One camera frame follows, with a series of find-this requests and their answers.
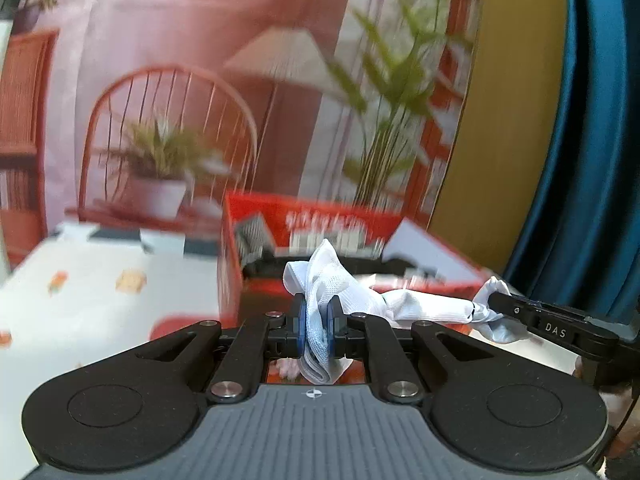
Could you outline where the white sock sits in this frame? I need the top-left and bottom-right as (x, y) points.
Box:
(282, 238), (527, 387)

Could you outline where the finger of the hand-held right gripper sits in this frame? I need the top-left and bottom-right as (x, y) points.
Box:
(487, 291), (622, 362)

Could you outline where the person's right hand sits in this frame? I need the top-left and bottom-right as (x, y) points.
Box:
(572, 356), (640, 461)

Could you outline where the yellow wooden panel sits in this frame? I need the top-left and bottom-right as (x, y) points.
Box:
(429, 0), (572, 267)

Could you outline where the white printed tablecloth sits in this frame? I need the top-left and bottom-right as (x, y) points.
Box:
(0, 222), (232, 387)

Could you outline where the red strawberry print box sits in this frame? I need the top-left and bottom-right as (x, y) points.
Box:
(219, 191), (502, 332)

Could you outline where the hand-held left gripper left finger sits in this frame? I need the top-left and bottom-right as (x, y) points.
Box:
(125, 293), (310, 405)

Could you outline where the printed room scene wall tapestry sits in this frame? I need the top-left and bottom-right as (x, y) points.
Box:
(0, 0), (487, 272)

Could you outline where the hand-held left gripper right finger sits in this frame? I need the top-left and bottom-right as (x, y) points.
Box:
(324, 294), (512, 405)

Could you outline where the teal curtain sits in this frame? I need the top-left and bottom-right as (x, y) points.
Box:
(500, 0), (640, 313)

